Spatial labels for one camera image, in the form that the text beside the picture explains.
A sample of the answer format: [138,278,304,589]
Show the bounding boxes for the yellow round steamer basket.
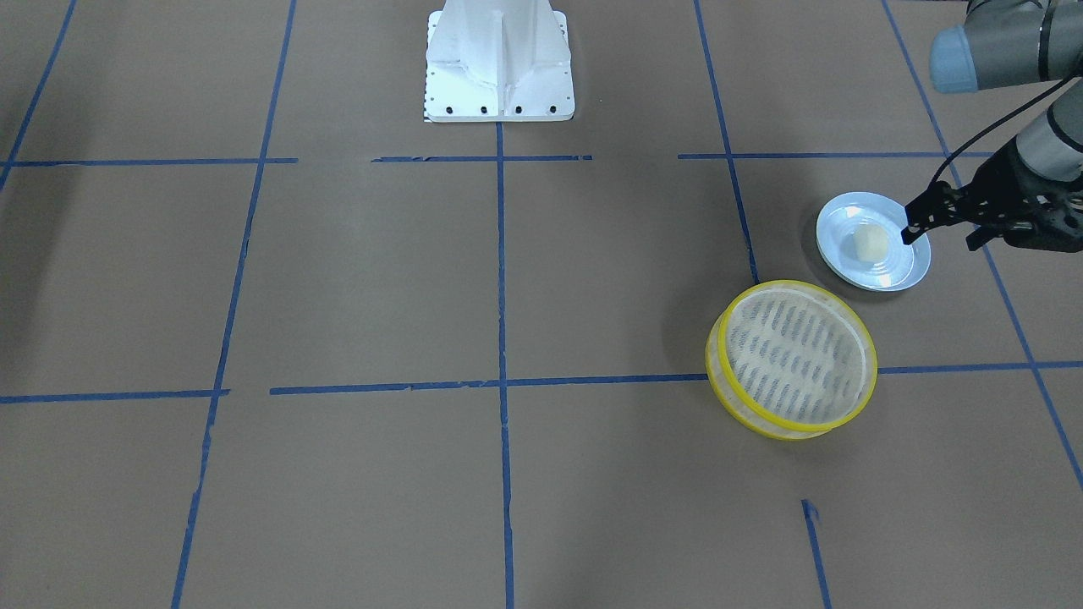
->
[704,280,878,441]

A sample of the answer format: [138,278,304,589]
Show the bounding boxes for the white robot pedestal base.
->
[423,1,576,124]

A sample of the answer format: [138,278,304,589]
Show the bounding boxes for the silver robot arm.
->
[900,1,1082,252]

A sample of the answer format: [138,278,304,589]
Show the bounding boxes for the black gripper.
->
[900,141,1082,254]

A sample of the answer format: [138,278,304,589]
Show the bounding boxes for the light blue plate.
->
[815,190,932,293]

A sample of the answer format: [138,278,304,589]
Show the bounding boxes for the pale white steamed bun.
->
[852,224,890,265]

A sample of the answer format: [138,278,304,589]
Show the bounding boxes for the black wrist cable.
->
[928,74,1083,197]

